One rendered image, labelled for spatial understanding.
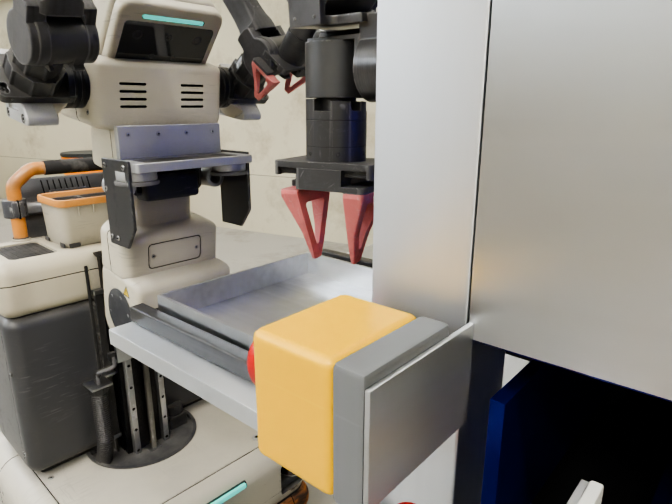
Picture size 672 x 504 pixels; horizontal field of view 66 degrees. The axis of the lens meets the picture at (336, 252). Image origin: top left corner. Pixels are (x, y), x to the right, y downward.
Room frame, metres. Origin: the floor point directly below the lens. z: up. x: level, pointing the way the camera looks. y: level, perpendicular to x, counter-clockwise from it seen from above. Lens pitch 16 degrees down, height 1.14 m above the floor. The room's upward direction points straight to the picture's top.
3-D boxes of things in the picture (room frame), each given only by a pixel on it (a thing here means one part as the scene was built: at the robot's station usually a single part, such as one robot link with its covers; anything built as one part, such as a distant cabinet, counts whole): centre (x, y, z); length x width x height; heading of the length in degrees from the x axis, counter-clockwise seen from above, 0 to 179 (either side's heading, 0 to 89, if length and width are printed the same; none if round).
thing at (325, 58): (0.50, -0.01, 1.17); 0.07 x 0.06 x 0.07; 51
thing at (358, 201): (0.50, -0.01, 1.03); 0.07 x 0.07 x 0.09; 63
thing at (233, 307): (0.58, 0.00, 0.90); 0.34 x 0.26 x 0.04; 48
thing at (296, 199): (0.51, 0.01, 1.03); 0.07 x 0.07 x 0.09; 63
